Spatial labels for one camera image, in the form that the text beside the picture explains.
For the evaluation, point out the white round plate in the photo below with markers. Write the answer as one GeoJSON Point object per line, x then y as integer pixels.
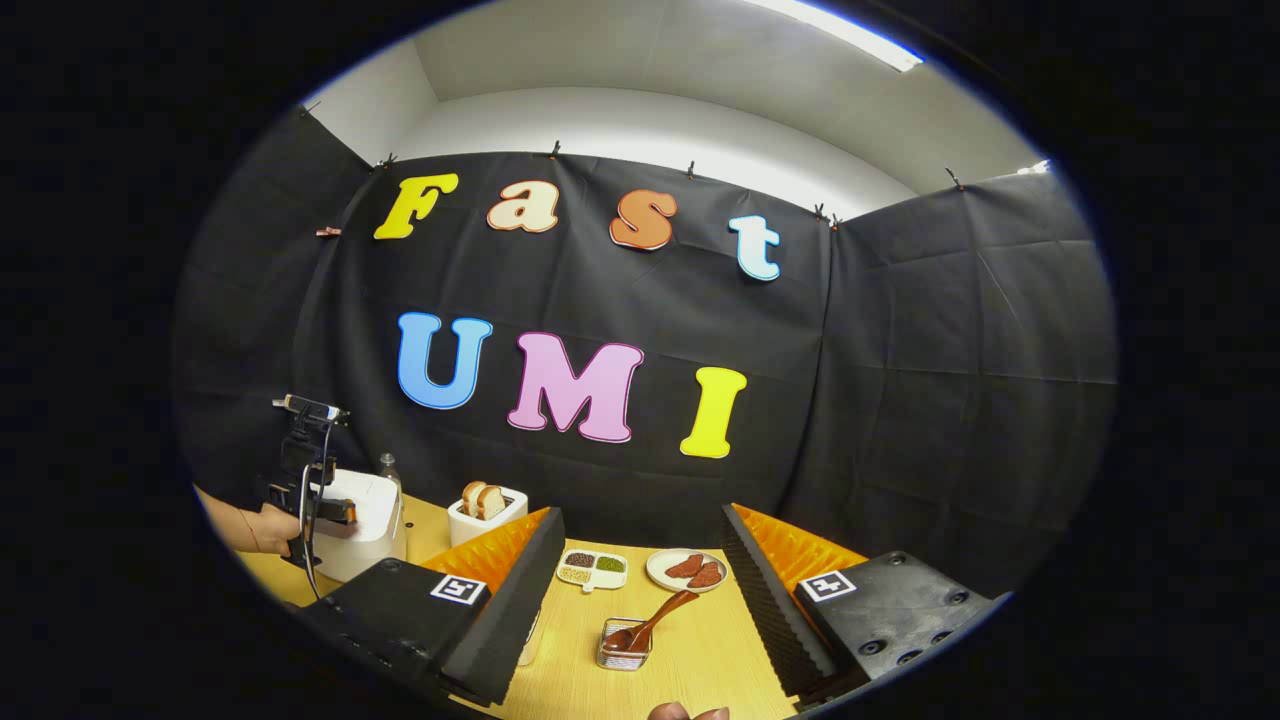
{"type": "Point", "coordinates": [658, 572]}

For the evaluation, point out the clear chopstick holder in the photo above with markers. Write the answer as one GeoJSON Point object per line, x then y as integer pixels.
{"type": "Point", "coordinates": [622, 658]}

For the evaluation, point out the black backdrop cloth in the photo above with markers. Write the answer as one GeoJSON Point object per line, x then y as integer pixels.
{"type": "Point", "coordinates": [900, 400]}

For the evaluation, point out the red meat slice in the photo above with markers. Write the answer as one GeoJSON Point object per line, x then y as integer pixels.
{"type": "Point", "coordinates": [706, 575]}
{"type": "Point", "coordinates": [684, 566]}

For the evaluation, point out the white rice cooker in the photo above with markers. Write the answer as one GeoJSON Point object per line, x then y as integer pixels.
{"type": "Point", "coordinates": [375, 530]}

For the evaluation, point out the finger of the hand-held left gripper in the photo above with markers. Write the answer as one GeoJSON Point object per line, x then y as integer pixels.
{"type": "Point", "coordinates": [340, 512]}

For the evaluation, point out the white divided grain dish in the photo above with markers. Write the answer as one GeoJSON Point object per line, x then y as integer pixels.
{"type": "Point", "coordinates": [592, 570]}

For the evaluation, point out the white toaster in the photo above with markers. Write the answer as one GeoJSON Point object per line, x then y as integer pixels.
{"type": "Point", "coordinates": [480, 532]}

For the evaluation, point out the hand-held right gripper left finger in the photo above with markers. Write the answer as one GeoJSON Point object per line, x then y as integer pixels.
{"type": "Point", "coordinates": [520, 590]}

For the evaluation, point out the small clear bottle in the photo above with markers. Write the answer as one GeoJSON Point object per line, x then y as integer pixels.
{"type": "Point", "coordinates": [389, 472]}

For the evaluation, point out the clear box of rice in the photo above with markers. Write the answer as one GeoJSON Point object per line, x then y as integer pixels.
{"type": "Point", "coordinates": [528, 640]}

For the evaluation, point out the toasted bread slice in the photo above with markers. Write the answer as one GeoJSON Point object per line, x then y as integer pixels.
{"type": "Point", "coordinates": [470, 498]}
{"type": "Point", "coordinates": [492, 502]}

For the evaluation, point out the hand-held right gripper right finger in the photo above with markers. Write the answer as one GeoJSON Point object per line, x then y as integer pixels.
{"type": "Point", "coordinates": [765, 600]}

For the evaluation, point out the brown wooden spoon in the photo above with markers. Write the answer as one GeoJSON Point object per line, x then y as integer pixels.
{"type": "Point", "coordinates": [660, 615]}

